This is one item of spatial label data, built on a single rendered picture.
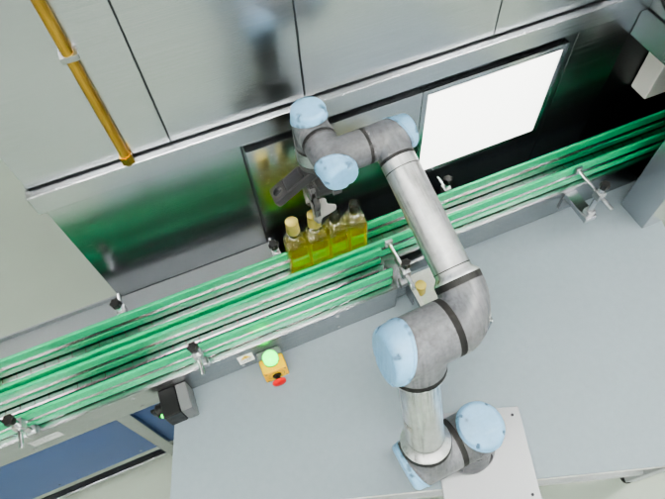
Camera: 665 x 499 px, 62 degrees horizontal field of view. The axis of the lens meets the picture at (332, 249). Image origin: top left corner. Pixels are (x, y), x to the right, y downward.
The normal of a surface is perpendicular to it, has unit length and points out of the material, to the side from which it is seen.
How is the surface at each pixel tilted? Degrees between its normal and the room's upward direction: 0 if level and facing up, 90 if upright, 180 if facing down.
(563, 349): 0
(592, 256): 0
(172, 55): 90
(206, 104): 90
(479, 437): 9
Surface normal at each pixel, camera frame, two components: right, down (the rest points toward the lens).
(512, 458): -0.03, -0.51
